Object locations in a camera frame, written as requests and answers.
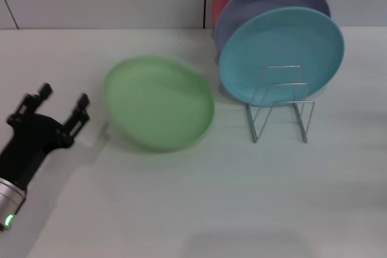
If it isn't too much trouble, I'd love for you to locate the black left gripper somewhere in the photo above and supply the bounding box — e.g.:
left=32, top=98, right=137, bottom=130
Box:
left=0, top=82, right=91, bottom=192

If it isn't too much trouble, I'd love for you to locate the teal blue round plate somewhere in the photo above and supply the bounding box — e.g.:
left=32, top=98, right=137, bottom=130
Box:
left=218, top=6, right=345, bottom=108

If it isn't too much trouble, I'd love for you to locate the silver wire plate rack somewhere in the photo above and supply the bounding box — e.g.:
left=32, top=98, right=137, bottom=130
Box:
left=246, top=65, right=316, bottom=144

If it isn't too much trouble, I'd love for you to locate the green round plate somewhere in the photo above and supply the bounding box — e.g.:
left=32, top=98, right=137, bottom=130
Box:
left=103, top=55, right=216, bottom=153

